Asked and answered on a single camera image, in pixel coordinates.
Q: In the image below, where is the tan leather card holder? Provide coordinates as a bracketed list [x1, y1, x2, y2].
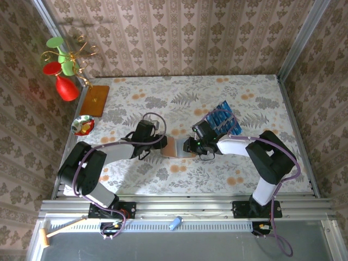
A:
[162, 136, 197, 160]

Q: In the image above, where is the small blue cylinder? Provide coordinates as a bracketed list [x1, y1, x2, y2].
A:
[168, 216, 183, 231]

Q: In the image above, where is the red plastic goblet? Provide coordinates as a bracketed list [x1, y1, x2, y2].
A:
[42, 61, 81, 102]

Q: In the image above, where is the black power connector block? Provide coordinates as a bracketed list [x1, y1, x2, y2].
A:
[99, 221, 123, 237]
[251, 221, 274, 236]

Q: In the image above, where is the grey metal panel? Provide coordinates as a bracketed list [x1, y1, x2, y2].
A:
[40, 231, 334, 261]

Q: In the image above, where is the green plastic goblet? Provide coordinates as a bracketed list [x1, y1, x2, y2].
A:
[45, 37, 74, 77]

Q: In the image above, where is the wooden mallet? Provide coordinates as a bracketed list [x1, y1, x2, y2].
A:
[40, 216, 89, 248]

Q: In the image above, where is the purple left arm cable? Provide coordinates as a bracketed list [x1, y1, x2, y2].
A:
[72, 113, 168, 241]

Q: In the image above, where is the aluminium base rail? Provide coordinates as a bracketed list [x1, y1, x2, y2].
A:
[38, 199, 337, 221]

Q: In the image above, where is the gold wire rack wooden base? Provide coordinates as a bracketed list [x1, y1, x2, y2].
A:
[40, 35, 110, 117]

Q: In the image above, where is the aluminium table side rail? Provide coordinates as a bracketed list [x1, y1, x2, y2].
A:
[276, 73, 322, 199]
[51, 78, 92, 201]

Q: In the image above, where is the white slotted cable duct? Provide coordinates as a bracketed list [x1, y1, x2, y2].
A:
[49, 219, 274, 232]

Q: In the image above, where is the aluminium frame post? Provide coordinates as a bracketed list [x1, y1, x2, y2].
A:
[30, 0, 92, 89]
[277, 0, 332, 81]

